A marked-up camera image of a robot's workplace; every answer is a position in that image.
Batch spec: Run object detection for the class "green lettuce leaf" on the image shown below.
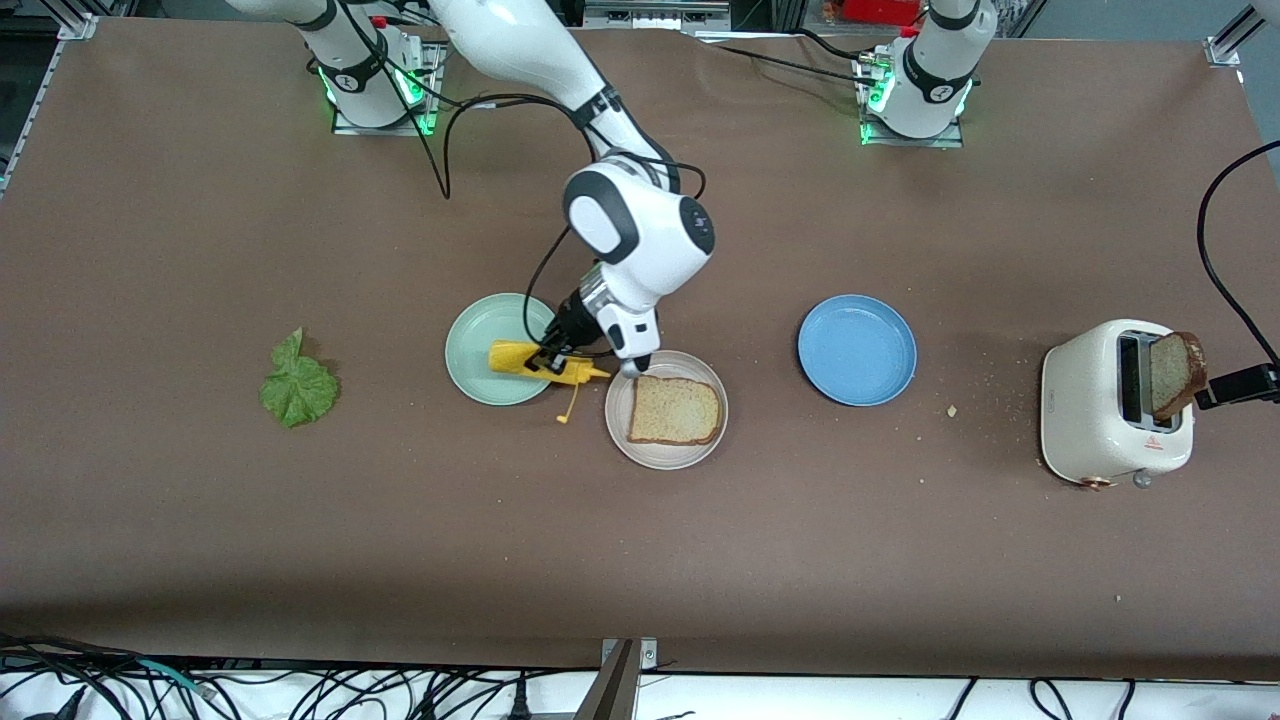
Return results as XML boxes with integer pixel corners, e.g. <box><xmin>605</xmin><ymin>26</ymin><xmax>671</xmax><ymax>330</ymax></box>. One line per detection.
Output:
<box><xmin>259</xmin><ymin>327</ymin><xmax>342</xmax><ymax>429</ymax></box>

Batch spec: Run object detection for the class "blue plate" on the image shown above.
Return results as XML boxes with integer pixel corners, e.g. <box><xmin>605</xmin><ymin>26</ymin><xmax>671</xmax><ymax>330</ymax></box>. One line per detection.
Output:
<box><xmin>797</xmin><ymin>294</ymin><xmax>918</xmax><ymax>408</ymax></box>

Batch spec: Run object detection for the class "aluminium corner profile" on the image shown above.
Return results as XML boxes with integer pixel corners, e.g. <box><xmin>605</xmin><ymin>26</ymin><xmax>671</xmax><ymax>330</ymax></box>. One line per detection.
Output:
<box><xmin>1205</xmin><ymin>0</ymin><xmax>1280</xmax><ymax>69</ymax></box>

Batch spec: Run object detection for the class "mint green plate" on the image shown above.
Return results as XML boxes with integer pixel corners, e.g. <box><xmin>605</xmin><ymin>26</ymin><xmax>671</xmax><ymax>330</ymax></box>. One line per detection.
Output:
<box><xmin>444</xmin><ymin>292</ymin><xmax>567</xmax><ymax>407</ymax></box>

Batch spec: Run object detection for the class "beige plate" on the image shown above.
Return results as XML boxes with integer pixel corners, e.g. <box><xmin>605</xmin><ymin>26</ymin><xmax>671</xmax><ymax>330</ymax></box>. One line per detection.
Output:
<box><xmin>604</xmin><ymin>350</ymin><xmax>730</xmax><ymax>471</ymax></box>

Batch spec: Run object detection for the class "black base cable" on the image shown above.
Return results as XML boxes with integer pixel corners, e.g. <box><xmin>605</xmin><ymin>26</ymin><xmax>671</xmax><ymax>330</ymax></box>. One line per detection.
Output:
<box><xmin>700</xmin><ymin>40</ymin><xmax>881</xmax><ymax>89</ymax></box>

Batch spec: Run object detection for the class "silver frame rail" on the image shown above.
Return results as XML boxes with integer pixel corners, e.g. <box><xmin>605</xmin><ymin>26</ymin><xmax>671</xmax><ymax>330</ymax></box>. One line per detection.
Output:
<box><xmin>585</xmin><ymin>0</ymin><xmax>731</xmax><ymax>31</ymax></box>

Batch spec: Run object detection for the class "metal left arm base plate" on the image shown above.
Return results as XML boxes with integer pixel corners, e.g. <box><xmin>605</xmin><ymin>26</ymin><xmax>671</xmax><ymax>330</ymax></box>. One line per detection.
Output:
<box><xmin>858</xmin><ymin>50</ymin><xmax>967</xmax><ymax>150</ymax></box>

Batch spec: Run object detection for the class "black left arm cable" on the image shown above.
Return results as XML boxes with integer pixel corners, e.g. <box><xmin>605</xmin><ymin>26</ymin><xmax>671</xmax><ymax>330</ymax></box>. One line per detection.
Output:
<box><xmin>1196</xmin><ymin>140</ymin><xmax>1280</xmax><ymax>366</ymax></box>

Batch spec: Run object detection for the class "brown toasted bread slice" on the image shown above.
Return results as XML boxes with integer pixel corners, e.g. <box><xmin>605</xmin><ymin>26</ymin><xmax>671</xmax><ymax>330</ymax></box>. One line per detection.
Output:
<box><xmin>1149</xmin><ymin>331</ymin><xmax>1209</xmax><ymax>422</ymax></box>
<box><xmin>627</xmin><ymin>375</ymin><xmax>723</xmax><ymax>447</ymax></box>

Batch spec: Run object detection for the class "red box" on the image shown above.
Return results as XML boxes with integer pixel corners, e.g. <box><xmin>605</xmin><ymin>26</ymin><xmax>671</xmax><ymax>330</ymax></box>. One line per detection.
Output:
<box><xmin>840</xmin><ymin>0</ymin><xmax>926</xmax><ymax>26</ymax></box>

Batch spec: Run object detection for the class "aluminium profile bar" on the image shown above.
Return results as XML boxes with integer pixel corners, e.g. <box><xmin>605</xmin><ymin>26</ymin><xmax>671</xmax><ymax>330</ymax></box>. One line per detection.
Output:
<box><xmin>575</xmin><ymin>640</ymin><xmax>641</xmax><ymax>720</ymax></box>

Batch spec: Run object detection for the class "small metal bracket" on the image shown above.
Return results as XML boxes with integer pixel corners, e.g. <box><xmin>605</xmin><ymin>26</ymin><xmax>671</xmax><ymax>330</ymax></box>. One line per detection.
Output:
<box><xmin>600</xmin><ymin>637</ymin><xmax>659</xmax><ymax>673</ymax></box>

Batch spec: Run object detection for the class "white toaster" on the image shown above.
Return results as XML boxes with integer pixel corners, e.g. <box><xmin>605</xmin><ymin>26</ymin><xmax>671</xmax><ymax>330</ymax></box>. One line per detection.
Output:
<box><xmin>1040</xmin><ymin>318</ymin><xmax>1196</xmax><ymax>493</ymax></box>

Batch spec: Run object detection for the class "yellow squeeze bottle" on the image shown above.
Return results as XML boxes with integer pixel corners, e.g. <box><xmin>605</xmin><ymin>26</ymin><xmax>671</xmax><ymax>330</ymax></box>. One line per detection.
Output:
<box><xmin>488</xmin><ymin>340</ymin><xmax>611</xmax><ymax>424</ymax></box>

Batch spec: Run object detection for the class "teal floor cable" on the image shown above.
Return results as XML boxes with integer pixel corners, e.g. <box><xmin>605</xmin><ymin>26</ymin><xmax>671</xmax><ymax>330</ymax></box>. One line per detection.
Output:
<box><xmin>135</xmin><ymin>657</ymin><xmax>216</xmax><ymax>698</ymax></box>

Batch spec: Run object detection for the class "brown table cover sheet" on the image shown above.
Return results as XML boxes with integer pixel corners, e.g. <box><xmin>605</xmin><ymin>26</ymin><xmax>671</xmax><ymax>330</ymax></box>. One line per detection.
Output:
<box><xmin>0</xmin><ymin>15</ymin><xmax>1280</xmax><ymax>683</ymax></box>

